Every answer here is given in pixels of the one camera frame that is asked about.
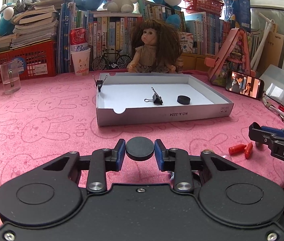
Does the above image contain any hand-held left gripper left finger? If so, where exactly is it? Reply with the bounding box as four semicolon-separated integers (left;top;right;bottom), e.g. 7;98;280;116
42;139;126;194

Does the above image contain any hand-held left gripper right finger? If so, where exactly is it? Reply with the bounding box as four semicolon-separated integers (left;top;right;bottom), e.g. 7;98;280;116
154;139;239;194

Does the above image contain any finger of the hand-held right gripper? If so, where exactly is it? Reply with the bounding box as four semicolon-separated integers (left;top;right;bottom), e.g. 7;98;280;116
248;122;284;167
260;126;284;143

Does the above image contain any red hair clip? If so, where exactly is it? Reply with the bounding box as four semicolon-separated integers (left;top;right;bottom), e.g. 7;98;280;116
245;142;254;159
228;144;247;155

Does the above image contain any black round disc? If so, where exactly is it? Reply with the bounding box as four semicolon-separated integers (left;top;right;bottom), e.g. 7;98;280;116
177;95;191;105
125;136;155;160

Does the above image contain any white cardboard box tray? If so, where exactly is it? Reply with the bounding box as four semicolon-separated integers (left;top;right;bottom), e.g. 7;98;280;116
95;72;234;127

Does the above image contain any black smartphone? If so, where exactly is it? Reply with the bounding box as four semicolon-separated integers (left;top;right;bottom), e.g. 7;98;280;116
226;70;265;100

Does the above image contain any black binder clip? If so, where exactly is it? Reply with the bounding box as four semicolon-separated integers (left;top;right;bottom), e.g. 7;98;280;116
92;75;108;93
144;87;164;105

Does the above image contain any light wooden board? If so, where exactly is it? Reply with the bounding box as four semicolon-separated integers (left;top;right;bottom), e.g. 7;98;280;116
256;30;284;74

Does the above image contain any pink rabbit print tablecloth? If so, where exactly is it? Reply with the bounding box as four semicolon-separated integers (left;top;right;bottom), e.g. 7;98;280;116
0;70;284;233

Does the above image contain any wooden desktop drawer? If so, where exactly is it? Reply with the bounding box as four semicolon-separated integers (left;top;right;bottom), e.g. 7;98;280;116
181;54;217;71

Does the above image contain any black model bicycle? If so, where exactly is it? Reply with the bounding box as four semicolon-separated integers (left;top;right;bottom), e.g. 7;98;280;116
92;48;133;71

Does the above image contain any white cat print paper cup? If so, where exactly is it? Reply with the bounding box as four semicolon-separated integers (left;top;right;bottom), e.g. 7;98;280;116
70;48;91;75

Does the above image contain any curly brown hair doll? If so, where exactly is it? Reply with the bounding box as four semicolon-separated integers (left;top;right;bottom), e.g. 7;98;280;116
127;19;182;74

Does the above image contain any row of teal upright books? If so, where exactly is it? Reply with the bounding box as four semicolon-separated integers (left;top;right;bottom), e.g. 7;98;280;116
138;0;235;56

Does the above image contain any white printed small box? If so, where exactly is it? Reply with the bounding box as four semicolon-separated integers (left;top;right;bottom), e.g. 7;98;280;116
177;32;194;54

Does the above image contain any row of colourful upright books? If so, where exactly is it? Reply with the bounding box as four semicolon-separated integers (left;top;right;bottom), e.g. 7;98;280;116
88;16;144;68

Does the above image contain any blue paper bag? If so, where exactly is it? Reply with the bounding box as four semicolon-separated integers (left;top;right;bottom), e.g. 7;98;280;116
221;0;254;29

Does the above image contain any red drink can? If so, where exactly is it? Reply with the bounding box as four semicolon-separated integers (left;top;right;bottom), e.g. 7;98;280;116
69;27;90;53

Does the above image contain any row of blue thin booklets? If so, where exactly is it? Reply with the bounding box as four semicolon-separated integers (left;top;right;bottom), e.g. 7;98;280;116
57;2;90;74

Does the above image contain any red plastic crate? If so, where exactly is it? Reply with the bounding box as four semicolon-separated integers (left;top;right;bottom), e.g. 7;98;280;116
0;41;58;83

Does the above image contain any clear glass mug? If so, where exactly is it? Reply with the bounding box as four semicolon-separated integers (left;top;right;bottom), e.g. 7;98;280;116
0;61;22;95

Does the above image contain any red plastic basket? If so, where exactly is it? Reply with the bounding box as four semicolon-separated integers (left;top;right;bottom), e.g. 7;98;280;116
183;0;224;14

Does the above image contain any stack of paperback books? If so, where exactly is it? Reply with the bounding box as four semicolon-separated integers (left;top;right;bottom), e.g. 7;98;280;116
0;4;60;54

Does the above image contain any blue and white plush toy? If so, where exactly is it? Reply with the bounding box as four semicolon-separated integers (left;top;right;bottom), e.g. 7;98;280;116
0;2;16;37

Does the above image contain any grey plush toy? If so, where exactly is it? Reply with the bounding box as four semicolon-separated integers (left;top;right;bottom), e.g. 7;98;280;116
15;0;41;13

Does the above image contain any white cable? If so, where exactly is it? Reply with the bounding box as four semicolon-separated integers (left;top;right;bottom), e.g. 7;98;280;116
262;92;284;128

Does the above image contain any white plastic pipe frame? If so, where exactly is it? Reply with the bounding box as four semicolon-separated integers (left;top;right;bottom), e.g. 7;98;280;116
251;11;276;69

